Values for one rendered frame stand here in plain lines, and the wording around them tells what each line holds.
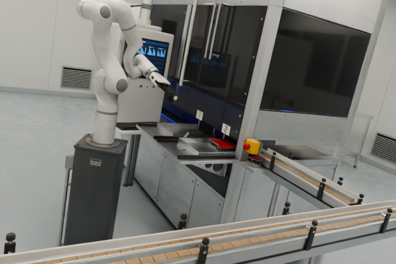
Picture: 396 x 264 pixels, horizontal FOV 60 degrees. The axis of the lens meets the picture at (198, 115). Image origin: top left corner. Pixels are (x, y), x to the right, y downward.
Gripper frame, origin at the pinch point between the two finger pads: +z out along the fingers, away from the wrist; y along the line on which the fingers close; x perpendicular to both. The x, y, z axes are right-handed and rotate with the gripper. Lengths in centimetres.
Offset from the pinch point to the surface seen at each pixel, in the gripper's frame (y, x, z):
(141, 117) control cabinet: 62, 51, -39
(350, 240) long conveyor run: -19, -17, 114
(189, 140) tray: 30.1, 22.3, 17.4
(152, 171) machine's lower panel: 95, 93, -12
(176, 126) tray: 54, 31, -6
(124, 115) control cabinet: 48, 55, -43
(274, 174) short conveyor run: 28, -3, 71
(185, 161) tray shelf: -1.2, 20.9, 34.9
